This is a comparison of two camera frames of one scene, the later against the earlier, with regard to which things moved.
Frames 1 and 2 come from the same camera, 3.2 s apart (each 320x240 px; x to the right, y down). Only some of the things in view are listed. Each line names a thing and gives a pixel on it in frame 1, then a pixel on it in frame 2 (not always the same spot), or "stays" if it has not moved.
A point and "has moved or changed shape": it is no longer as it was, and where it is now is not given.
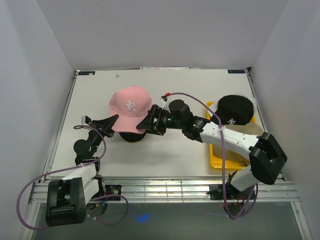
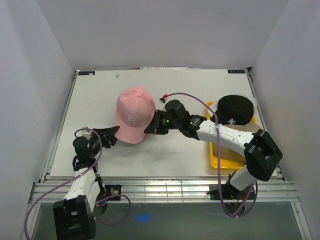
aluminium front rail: [197, 189] stays
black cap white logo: [234, 110] stays
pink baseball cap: [132, 104] has moved or changed shape
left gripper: [105, 125] -> [106, 134]
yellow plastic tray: [220, 165] stays
